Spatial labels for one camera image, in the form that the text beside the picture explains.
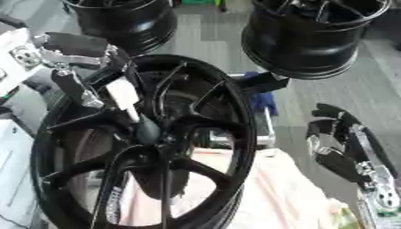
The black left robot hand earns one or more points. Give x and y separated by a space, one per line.
78 44

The blue fabric piece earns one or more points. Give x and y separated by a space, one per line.
263 101

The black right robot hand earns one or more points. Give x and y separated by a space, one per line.
342 162

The black block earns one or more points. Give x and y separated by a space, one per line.
263 83

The large black spoked wheel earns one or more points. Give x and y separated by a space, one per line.
236 125

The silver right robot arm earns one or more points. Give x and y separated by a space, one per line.
385 196

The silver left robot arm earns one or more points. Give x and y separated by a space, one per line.
15 44

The black wheel rim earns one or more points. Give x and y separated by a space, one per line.
303 38
130 23

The white pin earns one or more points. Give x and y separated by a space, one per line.
122 92

